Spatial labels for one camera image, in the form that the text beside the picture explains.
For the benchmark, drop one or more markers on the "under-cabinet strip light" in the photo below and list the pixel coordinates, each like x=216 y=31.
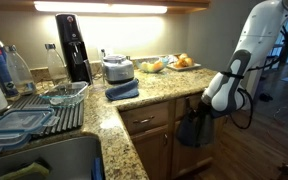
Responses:
x=100 y=7

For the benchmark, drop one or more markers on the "clear plastic container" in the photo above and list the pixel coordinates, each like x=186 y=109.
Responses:
x=4 y=143

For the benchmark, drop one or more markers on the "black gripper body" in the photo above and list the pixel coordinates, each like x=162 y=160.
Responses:
x=205 y=109

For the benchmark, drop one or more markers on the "folded blue towel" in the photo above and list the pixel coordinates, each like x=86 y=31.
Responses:
x=123 y=91

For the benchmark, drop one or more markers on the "orange fruit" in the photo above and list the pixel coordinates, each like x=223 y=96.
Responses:
x=158 y=65

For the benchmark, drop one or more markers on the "grey hanging towel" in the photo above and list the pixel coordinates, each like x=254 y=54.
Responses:
x=204 y=133

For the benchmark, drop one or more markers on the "silver food processor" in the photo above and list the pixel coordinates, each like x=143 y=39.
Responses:
x=118 y=69

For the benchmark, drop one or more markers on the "narrow wooden drawer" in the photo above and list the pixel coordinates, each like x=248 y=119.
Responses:
x=145 y=116

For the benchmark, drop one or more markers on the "clear plastic bottle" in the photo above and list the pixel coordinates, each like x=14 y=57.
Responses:
x=19 y=71
x=55 y=65

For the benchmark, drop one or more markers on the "dark ribbed drying mat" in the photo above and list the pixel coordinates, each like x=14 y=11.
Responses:
x=67 y=116

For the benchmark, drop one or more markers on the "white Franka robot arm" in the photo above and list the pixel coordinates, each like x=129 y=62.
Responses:
x=257 y=33

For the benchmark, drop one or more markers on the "glass baking dish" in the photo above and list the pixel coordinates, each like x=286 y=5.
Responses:
x=65 y=95

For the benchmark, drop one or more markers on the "glass fruit bowl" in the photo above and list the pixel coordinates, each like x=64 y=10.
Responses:
x=152 y=68

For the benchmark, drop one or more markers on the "small dark blue towel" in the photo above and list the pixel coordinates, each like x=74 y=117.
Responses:
x=185 y=133

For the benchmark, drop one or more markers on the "golden bread roll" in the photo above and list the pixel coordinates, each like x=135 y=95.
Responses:
x=183 y=56
x=188 y=61
x=179 y=63

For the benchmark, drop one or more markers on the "yellow-green sponge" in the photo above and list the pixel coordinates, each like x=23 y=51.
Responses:
x=29 y=171

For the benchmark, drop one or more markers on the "wide wooden drawer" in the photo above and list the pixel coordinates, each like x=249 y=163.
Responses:
x=192 y=103

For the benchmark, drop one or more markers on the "pale yellow fruit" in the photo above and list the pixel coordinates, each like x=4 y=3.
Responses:
x=145 y=66

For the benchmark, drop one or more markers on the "wide wooden cabinet door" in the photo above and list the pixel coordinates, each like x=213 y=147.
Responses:
x=190 y=158

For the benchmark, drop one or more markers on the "steel kitchen sink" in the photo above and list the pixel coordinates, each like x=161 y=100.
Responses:
x=50 y=160

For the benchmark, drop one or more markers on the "narrow wooden cabinet door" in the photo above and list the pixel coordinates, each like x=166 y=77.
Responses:
x=152 y=153

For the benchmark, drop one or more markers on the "white rectangular plate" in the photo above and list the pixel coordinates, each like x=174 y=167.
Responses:
x=184 y=67

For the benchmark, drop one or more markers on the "blue-rimmed plastic container lid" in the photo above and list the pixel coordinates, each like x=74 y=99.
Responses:
x=19 y=120

